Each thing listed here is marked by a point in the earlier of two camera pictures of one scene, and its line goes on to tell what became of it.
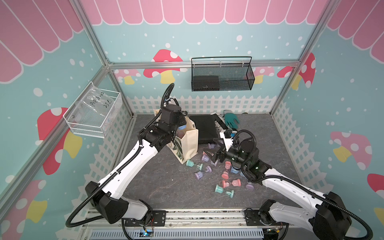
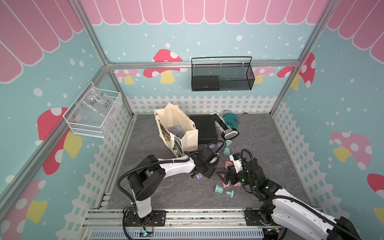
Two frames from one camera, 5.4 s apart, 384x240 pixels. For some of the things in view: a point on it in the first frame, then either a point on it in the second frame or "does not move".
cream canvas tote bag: [184, 148] does not move
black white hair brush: [220, 122] does not move
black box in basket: [205, 83] does not move
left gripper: [183, 122] to [209, 173]
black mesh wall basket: [222, 73] does not move
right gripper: [225, 153] to [233, 173]
